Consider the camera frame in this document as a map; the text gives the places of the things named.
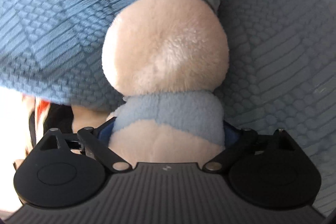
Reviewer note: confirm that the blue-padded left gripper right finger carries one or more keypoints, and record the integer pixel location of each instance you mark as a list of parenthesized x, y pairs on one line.
[(240, 144)]

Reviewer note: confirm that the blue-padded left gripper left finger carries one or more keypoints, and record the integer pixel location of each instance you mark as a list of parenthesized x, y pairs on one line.
[(95, 142)]

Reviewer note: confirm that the white and blue plush doll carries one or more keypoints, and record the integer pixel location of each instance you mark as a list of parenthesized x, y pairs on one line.
[(166, 58)]

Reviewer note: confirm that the striped red black duvet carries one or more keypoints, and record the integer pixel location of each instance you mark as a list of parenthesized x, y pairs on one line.
[(43, 115)]

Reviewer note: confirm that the blue textured bed sheet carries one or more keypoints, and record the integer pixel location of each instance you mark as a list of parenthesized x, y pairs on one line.
[(282, 75)]

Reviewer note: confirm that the blue textured pillow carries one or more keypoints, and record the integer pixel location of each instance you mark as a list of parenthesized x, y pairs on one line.
[(52, 49)]

